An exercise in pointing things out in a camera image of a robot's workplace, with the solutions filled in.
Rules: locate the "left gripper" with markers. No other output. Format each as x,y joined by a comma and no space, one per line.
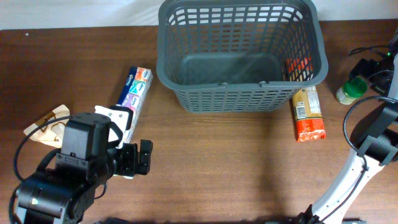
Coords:
132,165

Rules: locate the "green lid glass jar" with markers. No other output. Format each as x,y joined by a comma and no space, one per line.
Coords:
351,90

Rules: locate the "multicolour tissue pack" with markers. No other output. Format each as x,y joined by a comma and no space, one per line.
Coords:
133,95

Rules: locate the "orange spaghetti package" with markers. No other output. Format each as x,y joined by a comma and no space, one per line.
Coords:
308,116

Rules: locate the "beige snack bag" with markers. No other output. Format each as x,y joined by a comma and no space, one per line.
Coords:
51,135

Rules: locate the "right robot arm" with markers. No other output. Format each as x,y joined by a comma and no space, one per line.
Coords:
373,145

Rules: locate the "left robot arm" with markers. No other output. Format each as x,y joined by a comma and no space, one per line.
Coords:
64,184

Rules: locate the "grey plastic basket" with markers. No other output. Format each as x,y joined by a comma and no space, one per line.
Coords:
239,55

